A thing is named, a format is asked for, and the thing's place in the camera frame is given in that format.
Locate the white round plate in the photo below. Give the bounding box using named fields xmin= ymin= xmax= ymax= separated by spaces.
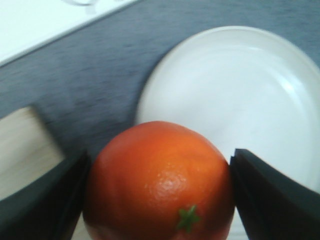
xmin=136 ymin=25 xmax=320 ymax=237

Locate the orange mandarin fruit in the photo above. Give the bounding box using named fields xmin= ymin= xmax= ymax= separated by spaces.
xmin=83 ymin=121 xmax=235 ymax=240

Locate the white rectangular tray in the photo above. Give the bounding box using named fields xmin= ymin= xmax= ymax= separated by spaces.
xmin=0 ymin=0 xmax=135 ymax=66

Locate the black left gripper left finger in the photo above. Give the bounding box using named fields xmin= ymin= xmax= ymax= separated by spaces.
xmin=0 ymin=151 xmax=91 ymax=240

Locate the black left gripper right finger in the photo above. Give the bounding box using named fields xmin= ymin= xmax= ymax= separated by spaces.
xmin=229 ymin=149 xmax=320 ymax=240

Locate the wooden cutting board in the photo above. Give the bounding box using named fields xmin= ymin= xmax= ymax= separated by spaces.
xmin=0 ymin=106 xmax=89 ymax=240

